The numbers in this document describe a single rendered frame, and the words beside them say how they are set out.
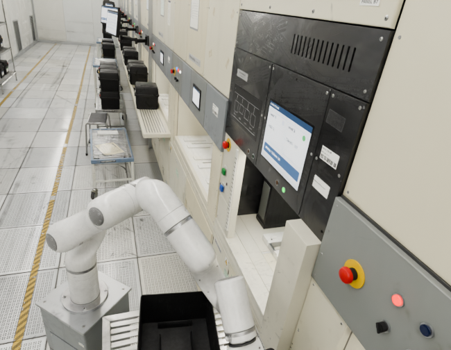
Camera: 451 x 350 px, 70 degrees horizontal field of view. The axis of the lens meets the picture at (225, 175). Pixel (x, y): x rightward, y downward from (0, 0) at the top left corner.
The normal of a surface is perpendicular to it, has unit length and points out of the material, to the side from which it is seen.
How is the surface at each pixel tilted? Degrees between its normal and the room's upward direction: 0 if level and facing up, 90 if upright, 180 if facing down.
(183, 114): 90
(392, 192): 90
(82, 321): 0
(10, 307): 0
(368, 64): 90
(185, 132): 90
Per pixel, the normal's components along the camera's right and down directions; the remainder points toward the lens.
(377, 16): -0.93, -0.02
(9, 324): 0.11, -0.88
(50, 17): 0.31, 0.47
